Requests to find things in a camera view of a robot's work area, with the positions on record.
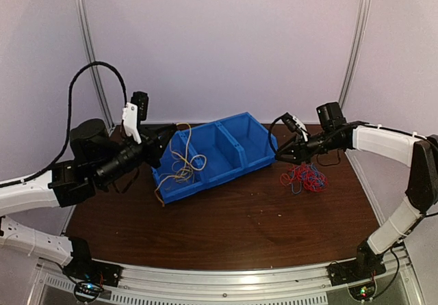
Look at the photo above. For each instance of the left aluminium frame post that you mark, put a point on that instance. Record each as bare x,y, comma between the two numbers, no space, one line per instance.
86,35

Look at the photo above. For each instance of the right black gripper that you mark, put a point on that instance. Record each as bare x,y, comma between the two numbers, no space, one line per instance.
299,148

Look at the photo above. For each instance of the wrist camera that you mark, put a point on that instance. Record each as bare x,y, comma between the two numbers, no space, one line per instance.
134,112
294,124

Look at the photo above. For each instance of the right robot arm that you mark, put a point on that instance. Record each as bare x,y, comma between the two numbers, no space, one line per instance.
404,164

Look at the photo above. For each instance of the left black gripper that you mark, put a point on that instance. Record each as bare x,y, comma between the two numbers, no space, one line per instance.
154,144

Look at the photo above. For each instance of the right aluminium frame post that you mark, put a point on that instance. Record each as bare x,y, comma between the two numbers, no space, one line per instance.
353,59

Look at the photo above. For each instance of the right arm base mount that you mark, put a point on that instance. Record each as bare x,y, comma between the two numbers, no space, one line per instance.
357,274

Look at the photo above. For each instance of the aluminium frame post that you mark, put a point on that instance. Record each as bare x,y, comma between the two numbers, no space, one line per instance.
86,35
353,59

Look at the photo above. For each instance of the aluminium front rail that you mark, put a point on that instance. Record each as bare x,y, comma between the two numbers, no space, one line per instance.
308,284

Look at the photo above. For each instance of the blue three-compartment bin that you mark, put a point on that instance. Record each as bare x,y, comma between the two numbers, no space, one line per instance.
212,154

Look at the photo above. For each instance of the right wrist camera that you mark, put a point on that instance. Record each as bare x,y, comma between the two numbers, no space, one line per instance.
294,124

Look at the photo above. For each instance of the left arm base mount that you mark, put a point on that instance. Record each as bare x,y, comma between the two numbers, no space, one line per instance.
93,283

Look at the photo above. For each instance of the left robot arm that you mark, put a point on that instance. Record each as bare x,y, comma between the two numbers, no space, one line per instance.
97,164

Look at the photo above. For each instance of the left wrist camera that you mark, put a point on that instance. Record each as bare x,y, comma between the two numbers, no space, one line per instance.
134,112

